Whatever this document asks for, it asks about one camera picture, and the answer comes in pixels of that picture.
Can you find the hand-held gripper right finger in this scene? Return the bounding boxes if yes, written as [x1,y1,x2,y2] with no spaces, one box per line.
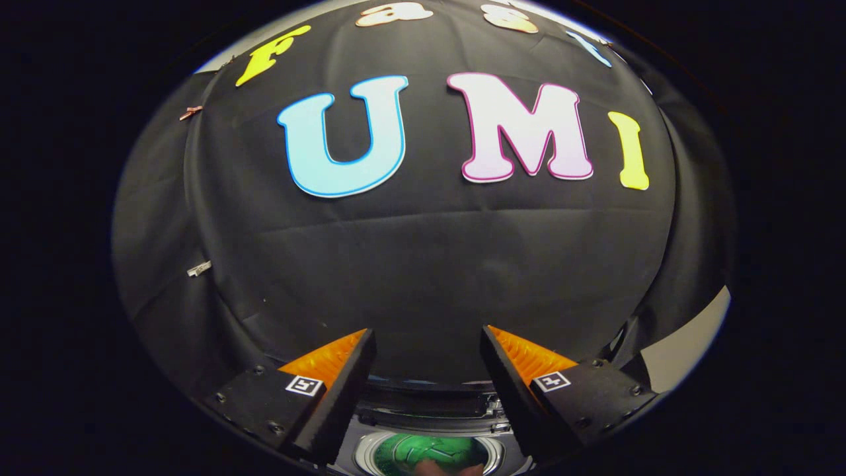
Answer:
[479,325,660,464]

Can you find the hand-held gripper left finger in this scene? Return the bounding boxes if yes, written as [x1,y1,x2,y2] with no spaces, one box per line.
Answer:
[200,328,378,465]

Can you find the dark grey washing machine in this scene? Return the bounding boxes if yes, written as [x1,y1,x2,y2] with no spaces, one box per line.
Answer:
[330,378,536,476]

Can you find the green polo shirt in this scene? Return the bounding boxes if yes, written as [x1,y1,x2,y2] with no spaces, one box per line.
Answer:
[373,433,490,476]

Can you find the black backdrop cloth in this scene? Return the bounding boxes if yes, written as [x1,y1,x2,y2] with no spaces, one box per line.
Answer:
[111,0,738,405]

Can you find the grey metal cabinet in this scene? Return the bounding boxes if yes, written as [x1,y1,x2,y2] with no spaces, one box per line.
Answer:
[640,286,731,392]

